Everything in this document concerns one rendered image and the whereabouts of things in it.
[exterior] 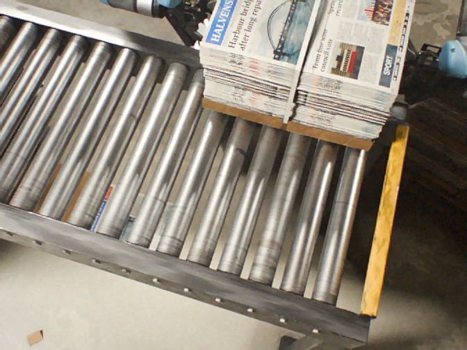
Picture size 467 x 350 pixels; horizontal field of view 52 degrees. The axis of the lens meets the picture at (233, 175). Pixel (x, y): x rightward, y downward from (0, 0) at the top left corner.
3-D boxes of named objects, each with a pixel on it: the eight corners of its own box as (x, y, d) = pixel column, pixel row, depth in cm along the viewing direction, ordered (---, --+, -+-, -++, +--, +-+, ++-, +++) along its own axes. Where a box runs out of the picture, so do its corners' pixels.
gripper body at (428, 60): (421, 41, 109) (474, 53, 107) (407, 64, 116) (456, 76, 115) (416, 67, 106) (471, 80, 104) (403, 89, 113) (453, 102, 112)
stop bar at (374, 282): (408, 130, 107) (411, 126, 105) (375, 321, 90) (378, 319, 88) (394, 126, 107) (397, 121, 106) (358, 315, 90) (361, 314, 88)
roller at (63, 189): (142, 60, 119) (140, 47, 115) (60, 231, 100) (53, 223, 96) (124, 55, 120) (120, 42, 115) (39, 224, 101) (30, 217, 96)
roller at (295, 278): (331, 113, 115) (351, 112, 112) (283, 302, 96) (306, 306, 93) (324, 101, 112) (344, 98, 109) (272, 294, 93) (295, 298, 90)
